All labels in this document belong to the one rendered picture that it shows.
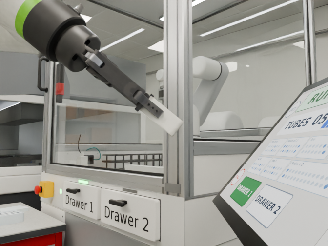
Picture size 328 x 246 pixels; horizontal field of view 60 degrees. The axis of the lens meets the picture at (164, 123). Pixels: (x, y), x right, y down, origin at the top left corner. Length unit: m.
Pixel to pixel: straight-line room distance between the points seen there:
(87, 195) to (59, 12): 0.76
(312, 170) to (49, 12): 0.43
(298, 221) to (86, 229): 0.97
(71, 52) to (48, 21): 0.06
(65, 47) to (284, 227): 0.39
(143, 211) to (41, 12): 0.57
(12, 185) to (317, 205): 1.78
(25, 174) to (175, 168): 1.34
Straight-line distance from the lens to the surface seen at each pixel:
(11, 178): 1.93
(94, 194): 1.07
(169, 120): 0.46
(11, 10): 0.54
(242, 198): 0.47
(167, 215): 0.80
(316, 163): 0.35
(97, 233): 1.12
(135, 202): 0.87
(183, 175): 0.74
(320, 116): 0.46
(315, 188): 0.32
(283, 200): 0.35
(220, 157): 0.85
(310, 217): 0.29
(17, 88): 1.95
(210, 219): 0.84
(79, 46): 0.48
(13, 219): 1.38
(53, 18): 0.50
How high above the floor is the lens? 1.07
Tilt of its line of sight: 5 degrees up
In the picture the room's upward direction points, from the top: straight up
